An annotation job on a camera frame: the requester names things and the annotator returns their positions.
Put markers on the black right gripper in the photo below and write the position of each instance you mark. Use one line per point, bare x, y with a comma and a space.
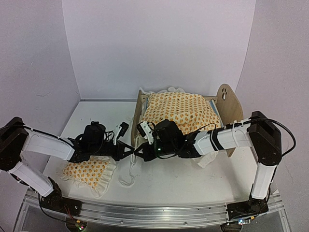
147, 156

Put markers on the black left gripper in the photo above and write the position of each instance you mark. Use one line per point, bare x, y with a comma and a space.
119, 153

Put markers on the duck print mattress cushion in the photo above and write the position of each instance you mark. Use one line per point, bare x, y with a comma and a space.
189, 111

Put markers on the wooden striped pet bed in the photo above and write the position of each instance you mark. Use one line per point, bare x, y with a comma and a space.
168, 122

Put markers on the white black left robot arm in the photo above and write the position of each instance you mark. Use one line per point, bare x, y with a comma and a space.
17, 139

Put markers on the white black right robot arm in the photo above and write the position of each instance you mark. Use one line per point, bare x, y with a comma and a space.
268, 140

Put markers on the duck print small pillow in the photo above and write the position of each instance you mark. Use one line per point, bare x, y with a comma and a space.
95, 174

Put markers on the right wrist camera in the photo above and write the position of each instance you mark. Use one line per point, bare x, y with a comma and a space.
146, 132

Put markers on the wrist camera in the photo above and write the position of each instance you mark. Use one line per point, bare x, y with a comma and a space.
146, 132
120, 131

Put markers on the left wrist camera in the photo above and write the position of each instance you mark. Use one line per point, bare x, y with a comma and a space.
120, 131

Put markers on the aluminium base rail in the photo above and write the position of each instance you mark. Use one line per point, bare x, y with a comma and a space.
33, 216

